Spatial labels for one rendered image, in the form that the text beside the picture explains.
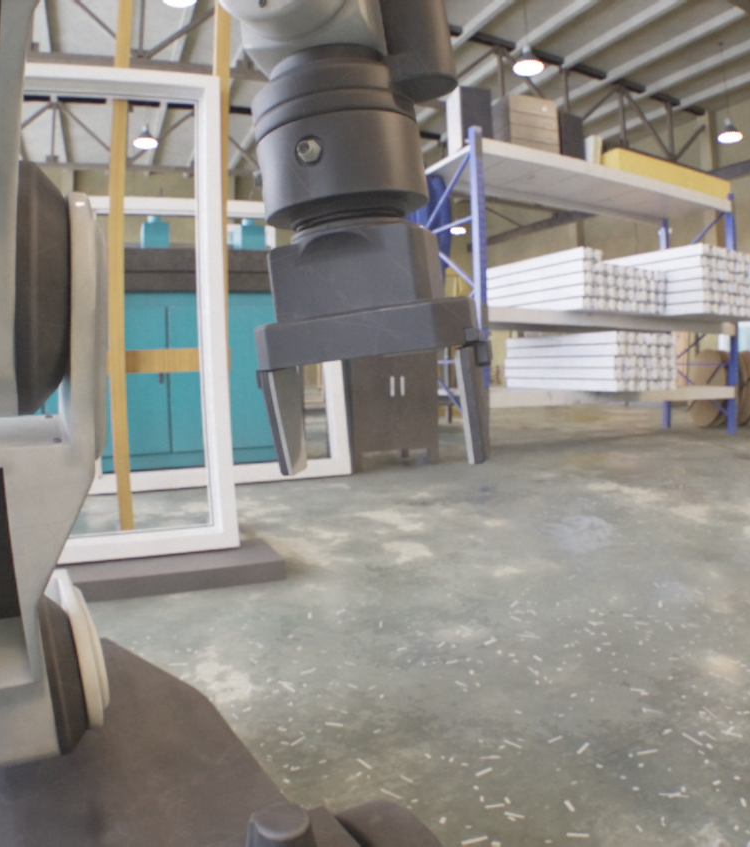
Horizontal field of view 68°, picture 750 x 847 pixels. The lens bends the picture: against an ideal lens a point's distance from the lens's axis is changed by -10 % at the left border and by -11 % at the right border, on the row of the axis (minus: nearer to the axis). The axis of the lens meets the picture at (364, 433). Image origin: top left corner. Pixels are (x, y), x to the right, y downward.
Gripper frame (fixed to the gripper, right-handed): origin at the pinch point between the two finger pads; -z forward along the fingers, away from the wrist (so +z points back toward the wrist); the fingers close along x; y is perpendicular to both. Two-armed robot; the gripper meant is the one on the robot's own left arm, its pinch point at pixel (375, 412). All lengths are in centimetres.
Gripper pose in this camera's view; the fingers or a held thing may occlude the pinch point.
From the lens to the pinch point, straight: 33.9
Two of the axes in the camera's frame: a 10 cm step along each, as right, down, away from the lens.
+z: -1.4, -9.8, -1.5
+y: 3.2, -1.8, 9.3
